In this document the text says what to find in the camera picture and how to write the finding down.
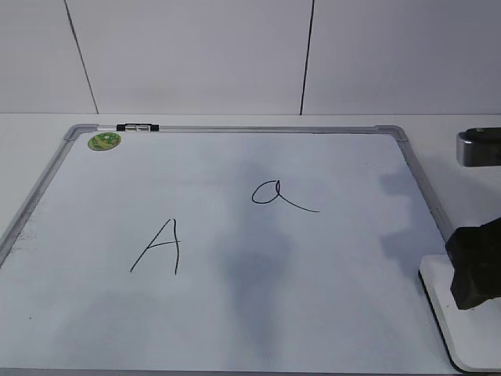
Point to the white framed whiteboard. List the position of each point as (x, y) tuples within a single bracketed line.
[(224, 250)]

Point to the white whiteboard eraser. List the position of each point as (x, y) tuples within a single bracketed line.
[(472, 337)]

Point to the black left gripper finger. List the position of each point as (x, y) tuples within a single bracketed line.
[(474, 252)]

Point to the round green sticker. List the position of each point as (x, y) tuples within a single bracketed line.
[(104, 141)]

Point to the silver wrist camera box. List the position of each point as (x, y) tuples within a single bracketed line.
[(478, 147)]

